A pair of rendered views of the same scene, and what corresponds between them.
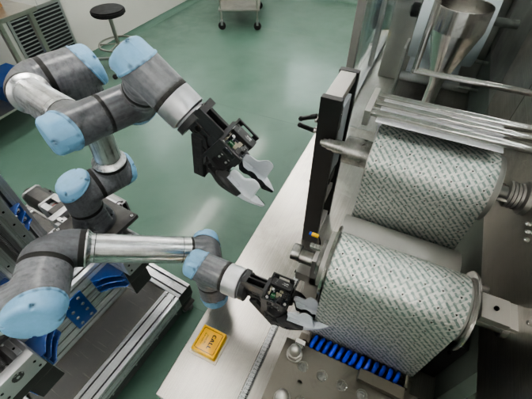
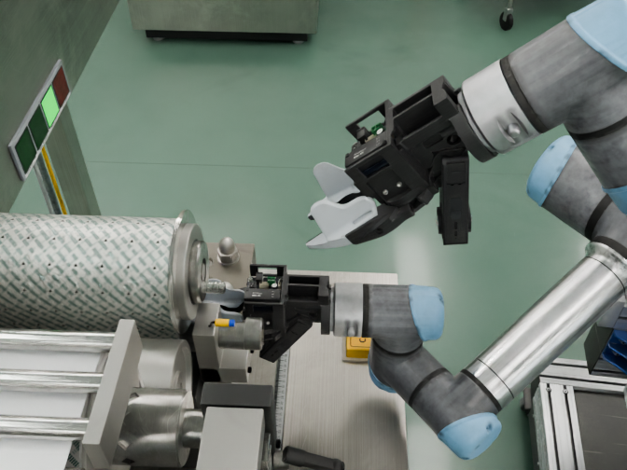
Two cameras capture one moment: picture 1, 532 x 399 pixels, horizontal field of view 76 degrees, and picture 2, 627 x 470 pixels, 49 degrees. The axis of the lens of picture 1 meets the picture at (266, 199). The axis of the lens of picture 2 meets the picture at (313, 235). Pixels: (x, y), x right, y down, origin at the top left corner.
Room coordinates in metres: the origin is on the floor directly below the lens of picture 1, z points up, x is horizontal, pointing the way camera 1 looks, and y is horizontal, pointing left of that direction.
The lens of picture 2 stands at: (0.93, -0.20, 1.86)
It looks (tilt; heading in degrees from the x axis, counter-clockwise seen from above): 45 degrees down; 158
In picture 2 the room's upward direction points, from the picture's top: straight up
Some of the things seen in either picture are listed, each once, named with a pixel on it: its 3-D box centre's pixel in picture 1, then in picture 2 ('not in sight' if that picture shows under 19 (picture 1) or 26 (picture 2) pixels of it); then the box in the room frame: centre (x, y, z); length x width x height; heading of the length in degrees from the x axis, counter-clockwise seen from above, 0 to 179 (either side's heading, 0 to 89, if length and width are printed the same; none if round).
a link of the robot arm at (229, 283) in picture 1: (237, 280); (345, 311); (0.40, 0.07, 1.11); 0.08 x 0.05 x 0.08; 155
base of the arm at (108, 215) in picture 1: (90, 214); not in sight; (0.81, 0.66, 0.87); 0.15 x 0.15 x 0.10
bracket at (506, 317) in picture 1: (498, 311); not in sight; (0.25, -0.40, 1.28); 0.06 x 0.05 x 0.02; 65
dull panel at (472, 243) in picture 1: (480, 120); not in sight; (1.20, -0.90, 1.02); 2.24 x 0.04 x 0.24; 155
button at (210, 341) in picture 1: (209, 342); (367, 338); (0.33, 0.15, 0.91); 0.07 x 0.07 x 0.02; 65
